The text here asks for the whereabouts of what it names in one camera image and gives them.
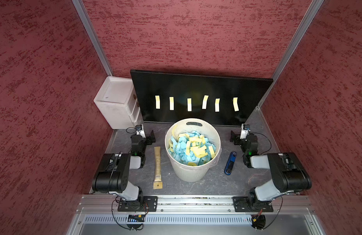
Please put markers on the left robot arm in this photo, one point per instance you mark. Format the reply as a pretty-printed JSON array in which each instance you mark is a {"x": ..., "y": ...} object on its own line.
[{"x": 112, "y": 175}]

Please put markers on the yellow sticky note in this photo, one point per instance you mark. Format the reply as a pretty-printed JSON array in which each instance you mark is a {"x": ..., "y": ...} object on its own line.
[
  {"x": 171, "y": 103},
  {"x": 235, "y": 104},
  {"x": 189, "y": 104},
  {"x": 204, "y": 102},
  {"x": 157, "y": 102},
  {"x": 217, "y": 105}
]

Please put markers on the pile of discarded notes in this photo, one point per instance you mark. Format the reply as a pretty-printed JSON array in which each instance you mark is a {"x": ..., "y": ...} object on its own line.
[{"x": 191, "y": 148}]

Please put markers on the white plastic drawer unit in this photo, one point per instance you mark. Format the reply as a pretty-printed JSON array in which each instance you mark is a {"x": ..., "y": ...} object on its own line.
[{"x": 118, "y": 103}]

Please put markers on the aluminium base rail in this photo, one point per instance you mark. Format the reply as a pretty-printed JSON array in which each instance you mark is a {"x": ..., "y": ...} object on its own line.
[{"x": 197, "y": 204}]

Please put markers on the left aluminium corner post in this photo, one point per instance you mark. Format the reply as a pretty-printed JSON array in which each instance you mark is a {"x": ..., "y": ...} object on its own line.
[{"x": 83, "y": 15}]

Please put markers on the aluminium corner post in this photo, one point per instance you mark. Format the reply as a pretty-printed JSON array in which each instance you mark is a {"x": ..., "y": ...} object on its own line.
[
  {"x": 83, "y": 15},
  {"x": 297, "y": 37}
]

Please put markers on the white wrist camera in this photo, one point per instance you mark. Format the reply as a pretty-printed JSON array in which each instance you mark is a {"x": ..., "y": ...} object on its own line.
[
  {"x": 245, "y": 130},
  {"x": 140, "y": 130}
]

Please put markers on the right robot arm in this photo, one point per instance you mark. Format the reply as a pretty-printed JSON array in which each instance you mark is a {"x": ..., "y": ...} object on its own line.
[{"x": 287, "y": 175}]

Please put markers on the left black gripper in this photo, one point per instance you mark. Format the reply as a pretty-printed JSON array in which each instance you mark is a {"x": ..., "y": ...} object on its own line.
[{"x": 149, "y": 139}]

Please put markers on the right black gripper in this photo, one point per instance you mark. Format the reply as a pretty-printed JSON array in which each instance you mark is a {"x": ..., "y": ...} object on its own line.
[{"x": 235, "y": 138}]

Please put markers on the black flat monitor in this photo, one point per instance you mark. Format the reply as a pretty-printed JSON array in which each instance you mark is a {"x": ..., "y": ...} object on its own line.
[{"x": 149, "y": 84}]

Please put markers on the right aluminium corner post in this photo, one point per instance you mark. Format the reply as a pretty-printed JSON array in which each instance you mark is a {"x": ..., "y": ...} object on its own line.
[{"x": 297, "y": 37}]

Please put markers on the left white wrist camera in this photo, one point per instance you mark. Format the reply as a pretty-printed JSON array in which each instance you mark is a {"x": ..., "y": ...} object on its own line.
[{"x": 140, "y": 130}]

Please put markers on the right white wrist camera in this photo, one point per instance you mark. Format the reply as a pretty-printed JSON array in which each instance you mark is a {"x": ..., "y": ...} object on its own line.
[{"x": 245, "y": 130}]

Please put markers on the beige plastic waste bin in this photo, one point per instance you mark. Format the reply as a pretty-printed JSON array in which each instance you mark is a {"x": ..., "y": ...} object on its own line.
[{"x": 194, "y": 173}]

